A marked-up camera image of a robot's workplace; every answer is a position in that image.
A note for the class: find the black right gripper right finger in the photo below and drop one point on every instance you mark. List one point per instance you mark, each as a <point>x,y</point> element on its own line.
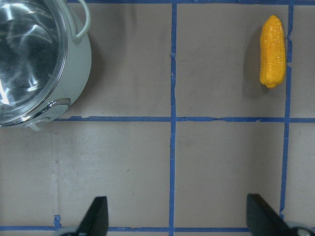
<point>262,220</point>

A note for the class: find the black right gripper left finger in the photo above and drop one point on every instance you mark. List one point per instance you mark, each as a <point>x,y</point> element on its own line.
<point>96,219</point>

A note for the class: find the yellow plastic corn cob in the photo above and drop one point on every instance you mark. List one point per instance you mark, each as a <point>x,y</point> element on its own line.
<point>272,53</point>

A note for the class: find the glass pot lid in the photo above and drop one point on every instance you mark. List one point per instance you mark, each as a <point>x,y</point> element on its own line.
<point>33,48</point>

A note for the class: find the white steel cooking pot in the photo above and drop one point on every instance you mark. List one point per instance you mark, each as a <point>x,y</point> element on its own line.
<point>76,70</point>

